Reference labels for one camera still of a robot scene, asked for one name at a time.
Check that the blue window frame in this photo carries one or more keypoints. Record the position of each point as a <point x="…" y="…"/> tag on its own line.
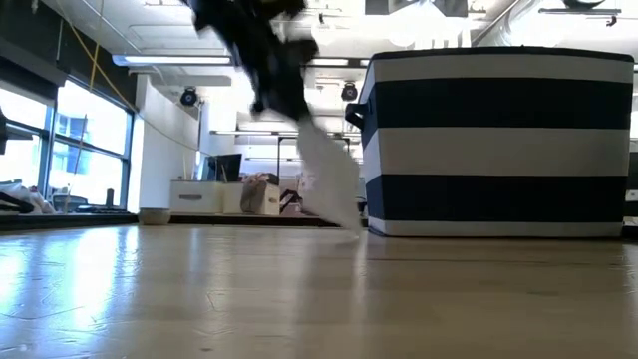
<point x="50" y="149"/>

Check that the black bottle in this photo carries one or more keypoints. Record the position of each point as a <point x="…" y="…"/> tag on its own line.
<point x="110" y="198"/>

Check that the black aluminium table frame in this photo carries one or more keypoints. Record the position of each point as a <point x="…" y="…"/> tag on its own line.
<point x="75" y="222"/>

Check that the white low cabinet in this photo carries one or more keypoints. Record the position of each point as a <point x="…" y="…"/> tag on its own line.
<point x="194" y="197"/>

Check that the black computer monitor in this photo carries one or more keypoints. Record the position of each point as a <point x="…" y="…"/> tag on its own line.
<point x="229" y="167"/>

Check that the black round ceiling device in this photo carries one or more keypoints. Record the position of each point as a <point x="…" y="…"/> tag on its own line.
<point x="189" y="97"/>
<point x="349" y="93"/>

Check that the silver ventilation duct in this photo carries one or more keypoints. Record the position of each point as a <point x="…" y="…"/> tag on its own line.
<point x="518" y="25"/>

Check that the white long-sleeve garment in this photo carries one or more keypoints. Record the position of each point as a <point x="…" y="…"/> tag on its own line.
<point x="329" y="174"/>

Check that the long ceiling light strip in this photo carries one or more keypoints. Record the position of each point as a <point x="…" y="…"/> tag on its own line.
<point x="329" y="62"/>
<point x="174" y="60"/>

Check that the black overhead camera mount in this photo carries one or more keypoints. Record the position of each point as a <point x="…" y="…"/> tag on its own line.
<point x="583" y="3"/>

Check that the white pendant lamp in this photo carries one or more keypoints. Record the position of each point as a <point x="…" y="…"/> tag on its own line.
<point x="325" y="35"/>

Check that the beige cardboard box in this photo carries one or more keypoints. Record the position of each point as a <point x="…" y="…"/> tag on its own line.
<point x="264" y="199"/>

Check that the beige round pot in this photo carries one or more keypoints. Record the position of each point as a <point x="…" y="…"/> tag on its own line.
<point x="154" y="217"/>

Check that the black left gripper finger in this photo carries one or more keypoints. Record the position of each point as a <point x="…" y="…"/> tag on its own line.
<point x="264" y="106"/>
<point x="295" y="109"/>

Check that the navy white striped fabric bin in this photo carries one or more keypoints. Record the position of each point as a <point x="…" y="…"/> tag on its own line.
<point x="498" y="102"/>

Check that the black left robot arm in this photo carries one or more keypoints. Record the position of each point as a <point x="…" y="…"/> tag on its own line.
<point x="219" y="12"/>

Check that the white bags pile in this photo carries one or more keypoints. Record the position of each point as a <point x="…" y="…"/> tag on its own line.
<point x="20" y="192"/>

